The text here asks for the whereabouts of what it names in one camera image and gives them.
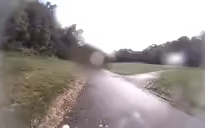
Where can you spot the pale side path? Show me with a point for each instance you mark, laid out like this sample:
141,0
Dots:
140,78

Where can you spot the wet dark asphalt path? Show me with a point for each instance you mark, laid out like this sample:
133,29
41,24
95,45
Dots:
116,103

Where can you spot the distant row of trees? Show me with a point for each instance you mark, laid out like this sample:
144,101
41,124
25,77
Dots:
150,53

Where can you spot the brown dirt verge strip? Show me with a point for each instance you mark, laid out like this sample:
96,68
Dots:
61,103

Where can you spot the grass field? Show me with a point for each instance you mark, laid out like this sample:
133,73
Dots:
186,83
36,76

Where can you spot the robot's own part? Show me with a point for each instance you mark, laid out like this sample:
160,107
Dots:
65,126

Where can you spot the wood of dark trees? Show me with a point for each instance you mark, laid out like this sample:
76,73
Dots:
33,26

